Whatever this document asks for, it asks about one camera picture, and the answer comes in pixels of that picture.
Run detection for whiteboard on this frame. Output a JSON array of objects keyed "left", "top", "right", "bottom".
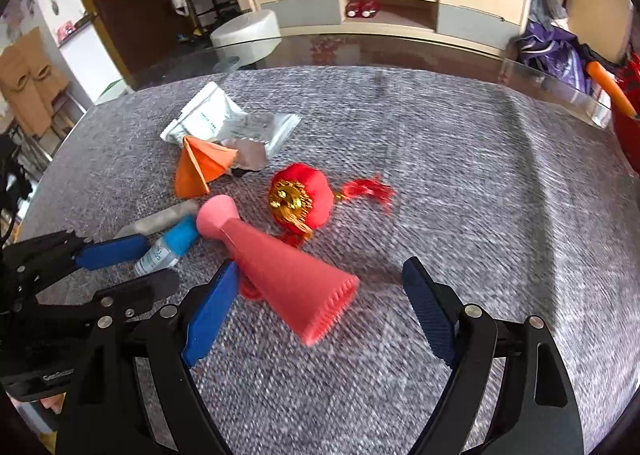
[{"left": 57, "top": 14, "right": 129, "bottom": 104}]

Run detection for white round stool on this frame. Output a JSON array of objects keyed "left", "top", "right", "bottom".
[{"left": 209, "top": 8, "right": 284, "bottom": 54}]

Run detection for silver foil wrapper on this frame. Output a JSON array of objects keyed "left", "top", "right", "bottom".
[{"left": 220, "top": 137, "right": 271, "bottom": 172}]

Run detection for orange paper cone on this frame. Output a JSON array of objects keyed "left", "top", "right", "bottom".
[{"left": 173, "top": 134, "right": 236, "bottom": 199}]

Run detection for purple bag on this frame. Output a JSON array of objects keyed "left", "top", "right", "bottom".
[{"left": 514, "top": 20, "right": 596, "bottom": 96}]

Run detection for red jars in cabinet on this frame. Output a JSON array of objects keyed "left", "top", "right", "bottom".
[{"left": 344, "top": 0, "right": 379, "bottom": 19}]

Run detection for dark brown door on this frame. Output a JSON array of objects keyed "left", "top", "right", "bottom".
[{"left": 62, "top": 0, "right": 241, "bottom": 87}]

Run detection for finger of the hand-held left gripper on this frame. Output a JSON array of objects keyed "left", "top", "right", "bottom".
[
  {"left": 30, "top": 267, "right": 181, "bottom": 332},
  {"left": 2, "top": 230, "right": 151, "bottom": 287}
]

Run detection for brown coat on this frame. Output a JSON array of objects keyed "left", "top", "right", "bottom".
[{"left": 0, "top": 27, "right": 69, "bottom": 137}]

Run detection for small blue-capped bottle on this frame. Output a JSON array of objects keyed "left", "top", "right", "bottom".
[{"left": 133, "top": 214, "right": 201, "bottom": 277}]

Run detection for red lantern ornament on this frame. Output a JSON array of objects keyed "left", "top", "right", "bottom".
[{"left": 268, "top": 162, "right": 396, "bottom": 249}]

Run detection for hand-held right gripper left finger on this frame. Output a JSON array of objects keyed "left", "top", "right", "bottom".
[{"left": 54, "top": 259, "right": 241, "bottom": 455}]

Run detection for clear white wrapper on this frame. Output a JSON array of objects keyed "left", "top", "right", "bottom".
[{"left": 220, "top": 110, "right": 303, "bottom": 161}]

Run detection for child's scooter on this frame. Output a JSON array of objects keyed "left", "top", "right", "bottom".
[{"left": 167, "top": 0, "right": 206, "bottom": 41}]

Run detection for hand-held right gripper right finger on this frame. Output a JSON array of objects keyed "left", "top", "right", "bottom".
[{"left": 402, "top": 256, "right": 586, "bottom": 455}]

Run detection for orange stick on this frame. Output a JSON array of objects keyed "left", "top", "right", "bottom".
[{"left": 585, "top": 60, "right": 639, "bottom": 119}]

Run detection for grey stick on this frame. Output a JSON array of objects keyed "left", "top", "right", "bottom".
[{"left": 114, "top": 198, "right": 201, "bottom": 239}]

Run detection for red plastic basket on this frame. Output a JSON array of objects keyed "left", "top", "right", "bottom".
[{"left": 610, "top": 52, "right": 640, "bottom": 172}]

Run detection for pink silicone cone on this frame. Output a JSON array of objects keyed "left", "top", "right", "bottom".
[{"left": 195, "top": 194, "right": 361, "bottom": 347}]

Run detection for grey woven table mat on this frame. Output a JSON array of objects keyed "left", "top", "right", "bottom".
[{"left": 10, "top": 64, "right": 636, "bottom": 455}]

